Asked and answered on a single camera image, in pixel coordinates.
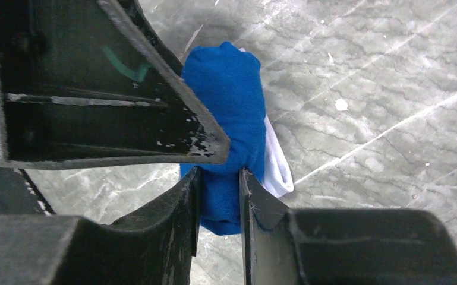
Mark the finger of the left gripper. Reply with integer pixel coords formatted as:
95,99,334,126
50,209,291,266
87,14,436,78
118,0,183,75
0,1,230,170

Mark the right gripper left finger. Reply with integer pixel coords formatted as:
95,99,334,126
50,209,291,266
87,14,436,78
0,169,200,284

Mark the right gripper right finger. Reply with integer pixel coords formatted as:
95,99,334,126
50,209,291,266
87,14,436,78
239,169,457,284

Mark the blue underwear white trim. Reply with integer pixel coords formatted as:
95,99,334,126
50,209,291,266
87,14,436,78
181,42,294,236

